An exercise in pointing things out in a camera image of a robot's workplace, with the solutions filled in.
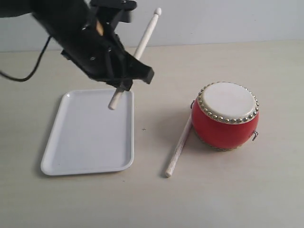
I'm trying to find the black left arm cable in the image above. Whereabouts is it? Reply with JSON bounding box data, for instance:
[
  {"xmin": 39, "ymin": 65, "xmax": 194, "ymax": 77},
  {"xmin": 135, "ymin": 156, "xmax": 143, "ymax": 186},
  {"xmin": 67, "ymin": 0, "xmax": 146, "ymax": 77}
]
[{"xmin": 0, "ymin": 35, "xmax": 52, "ymax": 83}]

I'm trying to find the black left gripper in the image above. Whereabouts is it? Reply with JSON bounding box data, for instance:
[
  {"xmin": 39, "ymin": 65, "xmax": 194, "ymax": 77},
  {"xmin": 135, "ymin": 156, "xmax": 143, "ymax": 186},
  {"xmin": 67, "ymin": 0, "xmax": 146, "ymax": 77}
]
[{"xmin": 60, "ymin": 19, "xmax": 154, "ymax": 91}]

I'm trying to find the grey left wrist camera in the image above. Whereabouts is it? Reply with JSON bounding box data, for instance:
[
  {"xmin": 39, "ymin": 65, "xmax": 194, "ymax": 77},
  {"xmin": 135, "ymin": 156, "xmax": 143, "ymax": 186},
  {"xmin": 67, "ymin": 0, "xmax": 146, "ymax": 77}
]
[{"xmin": 90, "ymin": 0, "xmax": 137, "ymax": 23}]

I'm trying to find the white rectangular plastic tray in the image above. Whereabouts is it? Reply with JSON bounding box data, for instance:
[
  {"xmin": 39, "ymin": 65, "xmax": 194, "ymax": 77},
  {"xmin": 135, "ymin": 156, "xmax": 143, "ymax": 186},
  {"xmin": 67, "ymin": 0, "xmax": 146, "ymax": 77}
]
[{"xmin": 40, "ymin": 89, "xmax": 134, "ymax": 176}]

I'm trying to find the small red drum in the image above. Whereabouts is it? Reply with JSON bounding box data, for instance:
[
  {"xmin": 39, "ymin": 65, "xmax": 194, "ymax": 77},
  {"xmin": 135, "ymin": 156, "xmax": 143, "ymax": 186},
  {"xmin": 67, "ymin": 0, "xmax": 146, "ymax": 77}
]
[{"xmin": 191, "ymin": 82, "xmax": 259, "ymax": 150}]

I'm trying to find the wooden drumstick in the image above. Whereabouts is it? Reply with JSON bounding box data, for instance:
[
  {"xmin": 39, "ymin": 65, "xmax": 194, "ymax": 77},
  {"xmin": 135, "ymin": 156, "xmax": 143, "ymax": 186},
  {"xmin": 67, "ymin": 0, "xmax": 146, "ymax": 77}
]
[
  {"xmin": 108, "ymin": 8, "xmax": 162, "ymax": 110},
  {"xmin": 165, "ymin": 116, "xmax": 192, "ymax": 178}
]

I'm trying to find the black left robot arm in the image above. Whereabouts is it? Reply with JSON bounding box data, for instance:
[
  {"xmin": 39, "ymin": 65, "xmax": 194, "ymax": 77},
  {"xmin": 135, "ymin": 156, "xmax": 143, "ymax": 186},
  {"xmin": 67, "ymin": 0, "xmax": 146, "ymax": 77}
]
[{"xmin": 0, "ymin": 0, "xmax": 154, "ymax": 91}]

